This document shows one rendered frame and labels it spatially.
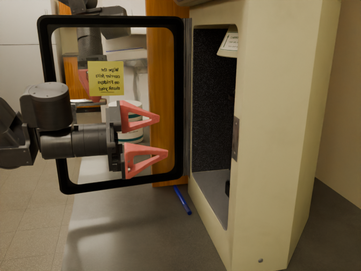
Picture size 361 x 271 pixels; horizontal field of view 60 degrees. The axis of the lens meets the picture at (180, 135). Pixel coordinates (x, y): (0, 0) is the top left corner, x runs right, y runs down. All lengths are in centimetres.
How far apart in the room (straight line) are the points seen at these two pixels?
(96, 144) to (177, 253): 28
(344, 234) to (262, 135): 37
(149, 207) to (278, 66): 49
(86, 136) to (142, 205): 33
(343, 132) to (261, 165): 48
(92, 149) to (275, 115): 30
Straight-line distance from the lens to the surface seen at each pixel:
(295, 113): 51
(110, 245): 70
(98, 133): 54
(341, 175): 99
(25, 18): 542
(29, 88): 53
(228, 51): 57
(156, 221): 76
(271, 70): 48
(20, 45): 545
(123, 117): 60
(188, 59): 76
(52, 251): 231
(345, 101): 96
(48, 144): 55
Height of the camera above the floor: 136
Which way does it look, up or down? 19 degrees down
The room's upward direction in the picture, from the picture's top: straight up
